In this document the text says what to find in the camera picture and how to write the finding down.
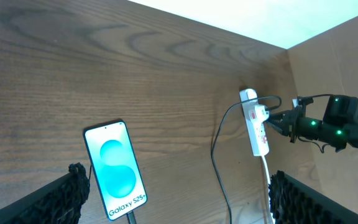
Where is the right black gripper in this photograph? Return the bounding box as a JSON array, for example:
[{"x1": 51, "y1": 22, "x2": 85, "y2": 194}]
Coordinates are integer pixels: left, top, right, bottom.
[{"x1": 265, "y1": 106, "x2": 303, "y2": 143}]

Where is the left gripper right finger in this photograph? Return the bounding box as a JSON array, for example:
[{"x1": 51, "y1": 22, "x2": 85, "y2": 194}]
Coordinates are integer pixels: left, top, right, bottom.
[{"x1": 268, "y1": 170, "x2": 358, "y2": 224}]

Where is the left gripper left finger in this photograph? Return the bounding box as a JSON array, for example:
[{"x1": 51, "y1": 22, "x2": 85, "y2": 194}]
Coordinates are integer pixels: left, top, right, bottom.
[{"x1": 0, "y1": 163, "x2": 90, "y2": 224}]

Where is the blue Samsung Galaxy smartphone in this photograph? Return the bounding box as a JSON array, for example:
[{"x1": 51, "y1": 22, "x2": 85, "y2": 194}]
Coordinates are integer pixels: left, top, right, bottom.
[{"x1": 83, "y1": 119, "x2": 148, "y2": 224}]

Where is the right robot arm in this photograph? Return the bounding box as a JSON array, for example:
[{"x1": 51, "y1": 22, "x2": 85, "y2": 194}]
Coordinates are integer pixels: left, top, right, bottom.
[{"x1": 267, "y1": 94, "x2": 358, "y2": 153}]

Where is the white USB charger plug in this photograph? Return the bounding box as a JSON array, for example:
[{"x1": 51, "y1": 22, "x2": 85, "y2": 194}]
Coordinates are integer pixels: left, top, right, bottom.
[{"x1": 239, "y1": 88, "x2": 259, "y2": 107}]

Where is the white power strip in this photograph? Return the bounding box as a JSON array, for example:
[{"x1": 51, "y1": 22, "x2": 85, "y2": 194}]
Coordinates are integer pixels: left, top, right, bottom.
[{"x1": 243, "y1": 103, "x2": 270, "y2": 156}]

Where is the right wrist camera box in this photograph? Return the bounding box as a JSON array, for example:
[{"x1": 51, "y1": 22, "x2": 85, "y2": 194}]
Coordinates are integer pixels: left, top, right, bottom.
[{"x1": 292, "y1": 96, "x2": 305, "y2": 108}]

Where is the white power strip cord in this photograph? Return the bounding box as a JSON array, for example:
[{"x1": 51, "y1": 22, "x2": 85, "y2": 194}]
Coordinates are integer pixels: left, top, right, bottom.
[{"x1": 260, "y1": 154, "x2": 276, "y2": 224}]

